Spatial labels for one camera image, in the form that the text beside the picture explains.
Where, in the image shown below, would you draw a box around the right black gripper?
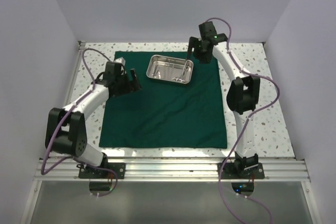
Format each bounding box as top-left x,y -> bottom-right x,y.
187,36 -> 213,63

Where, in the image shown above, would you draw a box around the stainless steel tray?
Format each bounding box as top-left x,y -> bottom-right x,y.
146,55 -> 194,85

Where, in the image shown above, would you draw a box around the green surgical cloth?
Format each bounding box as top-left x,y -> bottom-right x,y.
99,51 -> 227,148

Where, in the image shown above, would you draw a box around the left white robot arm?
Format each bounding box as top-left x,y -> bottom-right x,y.
45,58 -> 141,178

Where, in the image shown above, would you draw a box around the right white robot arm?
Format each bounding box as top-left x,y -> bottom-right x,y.
187,36 -> 260,178

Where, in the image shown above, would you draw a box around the steel surgical scissors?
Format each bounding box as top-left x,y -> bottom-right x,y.
172,60 -> 187,83

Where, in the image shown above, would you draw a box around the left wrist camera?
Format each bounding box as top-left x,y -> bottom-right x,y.
114,57 -> 125,65

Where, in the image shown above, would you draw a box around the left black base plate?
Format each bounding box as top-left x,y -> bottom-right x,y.
76,163 -> 126,179

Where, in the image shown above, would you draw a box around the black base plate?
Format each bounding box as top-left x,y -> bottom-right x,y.
76,163 -> 126,179
217,162 -> 265,179

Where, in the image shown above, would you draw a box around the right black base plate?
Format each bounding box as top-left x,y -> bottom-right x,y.
217,162 -> 265,179

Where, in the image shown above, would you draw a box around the aluminium rail frame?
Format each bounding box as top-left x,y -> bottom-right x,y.
19,40 -> 320,224

